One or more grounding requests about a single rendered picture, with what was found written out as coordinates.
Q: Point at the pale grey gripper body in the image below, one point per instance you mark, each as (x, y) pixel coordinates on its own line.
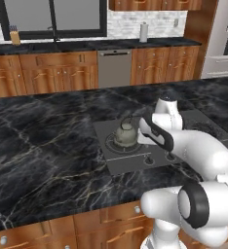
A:
(146, 139)

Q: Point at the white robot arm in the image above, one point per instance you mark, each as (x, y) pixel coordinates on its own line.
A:
(203, 152)

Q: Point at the grey-green kettle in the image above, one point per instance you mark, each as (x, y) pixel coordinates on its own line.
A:
(125, 134)

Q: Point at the black hob knob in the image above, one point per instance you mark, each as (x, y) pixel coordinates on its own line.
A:
(170, 157)
(148, 160)

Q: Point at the dark grey hob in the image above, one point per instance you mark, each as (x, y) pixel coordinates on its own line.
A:
(125, 162)

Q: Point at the round silver knob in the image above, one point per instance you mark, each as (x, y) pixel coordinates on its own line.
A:
(137, 209)
(3, 240)

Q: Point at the short wooden base cupboard run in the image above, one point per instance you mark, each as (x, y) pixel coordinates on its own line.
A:
(164, 64)

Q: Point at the small wooden drawer front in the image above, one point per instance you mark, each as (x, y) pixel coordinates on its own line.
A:
(119, 212)

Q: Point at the grey dishwasher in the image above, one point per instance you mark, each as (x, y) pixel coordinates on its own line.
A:
(114, 68)

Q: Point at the white paper towel roll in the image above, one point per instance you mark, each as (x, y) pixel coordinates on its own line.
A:
(143, 32)

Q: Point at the wooden cupboard door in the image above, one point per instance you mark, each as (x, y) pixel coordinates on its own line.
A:
(96, 236)

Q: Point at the tall wooden side panel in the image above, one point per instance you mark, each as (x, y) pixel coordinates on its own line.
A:
(197, 29)

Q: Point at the long wooden base cupboard run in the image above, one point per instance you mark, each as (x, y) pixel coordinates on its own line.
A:
(41, 74)

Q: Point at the white fridge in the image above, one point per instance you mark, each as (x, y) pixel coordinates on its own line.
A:
(221, 39)

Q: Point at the dark sink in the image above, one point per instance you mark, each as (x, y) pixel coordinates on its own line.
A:
(59, 47)

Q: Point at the wide wooden drawer front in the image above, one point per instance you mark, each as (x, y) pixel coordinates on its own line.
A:
(31, 235)

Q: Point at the black framed window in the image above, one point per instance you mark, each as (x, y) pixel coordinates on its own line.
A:
(54, 16)

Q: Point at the wooden knife block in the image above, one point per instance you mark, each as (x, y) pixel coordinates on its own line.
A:
(14, 36)

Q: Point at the grey wall socket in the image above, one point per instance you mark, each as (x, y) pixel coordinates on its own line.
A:
(176, 22)

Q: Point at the wooden wall cupboards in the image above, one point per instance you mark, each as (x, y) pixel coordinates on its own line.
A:
(151, 4)

